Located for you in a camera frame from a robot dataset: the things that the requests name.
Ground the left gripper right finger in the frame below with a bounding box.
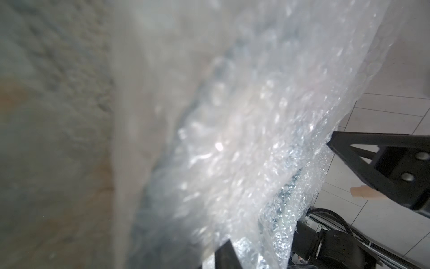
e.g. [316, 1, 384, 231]
[327, 131, 430, 217]

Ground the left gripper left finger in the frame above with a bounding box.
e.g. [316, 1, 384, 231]
[215, 241, 242, 269]

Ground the bubble wrap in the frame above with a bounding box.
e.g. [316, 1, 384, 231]
[112, 1, 406, 269]

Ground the green rimmed plate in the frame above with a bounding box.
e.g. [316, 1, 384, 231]
[133, 48, 303, 255]

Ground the beige foam microphone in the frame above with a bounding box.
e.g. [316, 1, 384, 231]
[350, 185, 387, 200]

